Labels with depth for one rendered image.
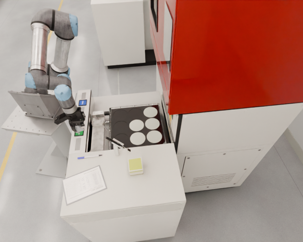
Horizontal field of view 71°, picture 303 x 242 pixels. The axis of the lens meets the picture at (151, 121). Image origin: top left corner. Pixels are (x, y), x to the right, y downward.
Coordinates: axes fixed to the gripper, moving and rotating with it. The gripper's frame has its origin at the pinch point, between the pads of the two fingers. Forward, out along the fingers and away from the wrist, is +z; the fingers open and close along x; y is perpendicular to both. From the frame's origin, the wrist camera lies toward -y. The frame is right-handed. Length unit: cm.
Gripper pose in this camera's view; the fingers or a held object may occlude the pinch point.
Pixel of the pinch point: (77, 131)
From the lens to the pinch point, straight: 139.8
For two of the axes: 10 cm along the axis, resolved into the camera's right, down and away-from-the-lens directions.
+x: -1.2, -7.7, 6.2
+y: 9.9, -1.0, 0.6
